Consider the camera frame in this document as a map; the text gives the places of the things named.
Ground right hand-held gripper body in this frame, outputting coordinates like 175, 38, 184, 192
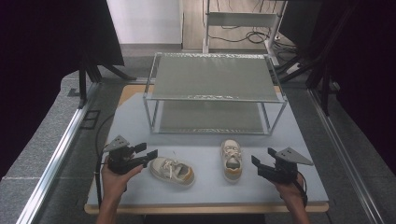
262, 147, 315, 185

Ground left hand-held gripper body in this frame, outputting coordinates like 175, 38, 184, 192
103, 134, 148, 175

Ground small beige sneaker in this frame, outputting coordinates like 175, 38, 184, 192
220, 138, 244, 184
148, 156, 196, 188

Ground metal two-tier shoe rack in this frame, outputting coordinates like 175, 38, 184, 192
142, 51, 290, 136

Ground person's right hand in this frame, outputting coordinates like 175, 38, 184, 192
273, 174, 308, 205

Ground person's left hand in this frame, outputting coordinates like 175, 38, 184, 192
100, 156, 145, 203

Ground pale grey table mat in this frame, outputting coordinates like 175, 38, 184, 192
86, 90, 330, 206

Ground black tripod stand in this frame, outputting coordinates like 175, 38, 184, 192
274, 27, 342, 117
77, 50, 138, 110

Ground dark curtain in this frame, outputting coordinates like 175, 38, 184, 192
0, 0, 125, 180
276, 0, 396, 175

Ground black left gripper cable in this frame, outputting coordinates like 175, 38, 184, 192
94, 113, 116, 208

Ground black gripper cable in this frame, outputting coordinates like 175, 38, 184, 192
94, 113, 116, 208
292, 170, 309, 207

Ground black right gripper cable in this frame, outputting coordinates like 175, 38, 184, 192
292, 170, 309, 207

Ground aluminium rail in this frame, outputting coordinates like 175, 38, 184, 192
307, 88, 387, 224
15, 81, 101, 224

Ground black floor cables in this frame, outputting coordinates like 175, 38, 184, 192
207, 24, 301, 56

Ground white metal stand frame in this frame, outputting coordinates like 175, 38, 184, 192
201, 0, 288, 66

